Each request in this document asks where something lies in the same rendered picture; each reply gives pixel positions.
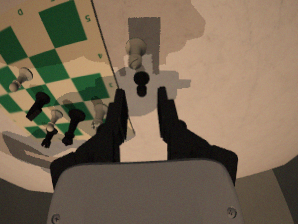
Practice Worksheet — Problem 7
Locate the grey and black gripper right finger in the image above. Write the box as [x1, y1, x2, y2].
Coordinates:
[157, 86, 238, 186]

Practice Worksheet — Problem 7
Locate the white pawn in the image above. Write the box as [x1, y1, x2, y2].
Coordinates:
[47, 110, 63, 131]
[9, 67, 33, 92]

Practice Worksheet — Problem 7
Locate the green and cream chessboard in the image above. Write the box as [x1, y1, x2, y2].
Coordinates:
[0, 0, 119, 142]

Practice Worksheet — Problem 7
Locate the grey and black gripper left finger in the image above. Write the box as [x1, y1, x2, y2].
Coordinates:
[50, 89, 128, 189]

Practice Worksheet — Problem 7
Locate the white rook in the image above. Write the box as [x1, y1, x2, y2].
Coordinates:
[91, 103, 108, 131]

